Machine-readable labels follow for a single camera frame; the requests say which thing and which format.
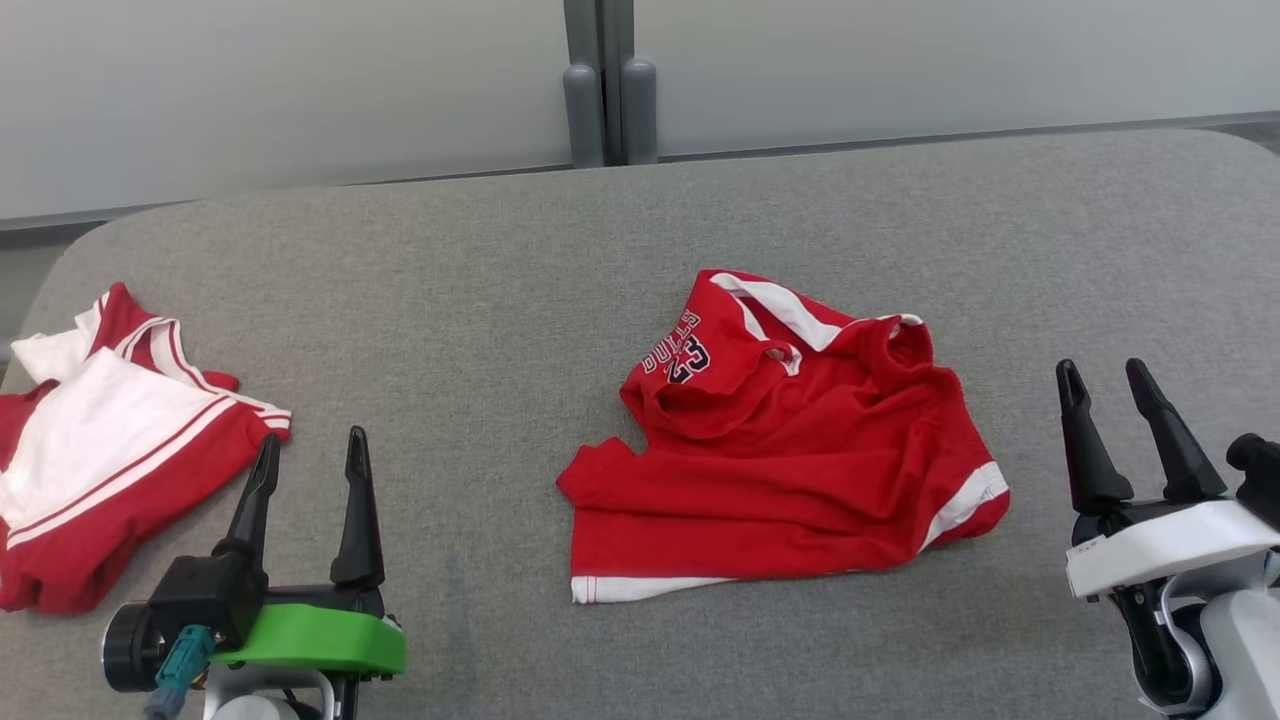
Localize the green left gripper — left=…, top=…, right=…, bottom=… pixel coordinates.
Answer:
left=210, top=426, right=408, bottom=674

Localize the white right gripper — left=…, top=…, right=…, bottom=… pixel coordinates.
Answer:
left=1056, top=358, right=1280, bottom=601

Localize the red and white jersey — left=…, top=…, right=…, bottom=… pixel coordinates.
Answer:
left=0, top=282, right=292, bottom=614

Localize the red printed t-shirt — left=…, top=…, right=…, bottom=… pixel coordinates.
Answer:
left=557, top=268, right=1011, bottom=605

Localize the teal plug left arm cable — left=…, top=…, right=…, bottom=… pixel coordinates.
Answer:
left=145, top=625, right=217, bottom=720

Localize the grey window frame post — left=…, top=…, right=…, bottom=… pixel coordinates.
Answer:
left=562, top=0, right=659, bottom=168

